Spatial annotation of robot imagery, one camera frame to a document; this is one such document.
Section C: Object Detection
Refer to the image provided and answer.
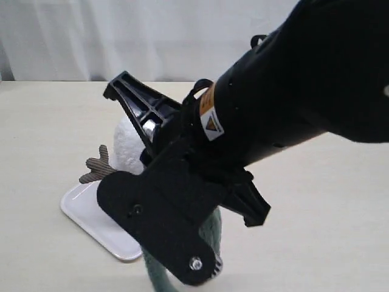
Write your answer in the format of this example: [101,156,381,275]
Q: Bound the white rectangular plastic tray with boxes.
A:
[60,181,142,263]

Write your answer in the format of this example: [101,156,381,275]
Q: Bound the green fleece scarf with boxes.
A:
[141,207,222,292]

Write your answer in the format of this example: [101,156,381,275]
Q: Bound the white plush snowman toy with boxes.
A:
[78,117,145,184]

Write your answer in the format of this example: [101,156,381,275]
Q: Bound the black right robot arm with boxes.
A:
[97,1,388,227]

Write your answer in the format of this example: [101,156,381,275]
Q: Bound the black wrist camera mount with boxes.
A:
[97,150,227,286]

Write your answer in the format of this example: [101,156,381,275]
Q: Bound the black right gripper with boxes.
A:
[103,71,271,228]

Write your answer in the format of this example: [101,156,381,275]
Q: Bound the white backdrop curtain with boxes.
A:
[1,0,295,82]

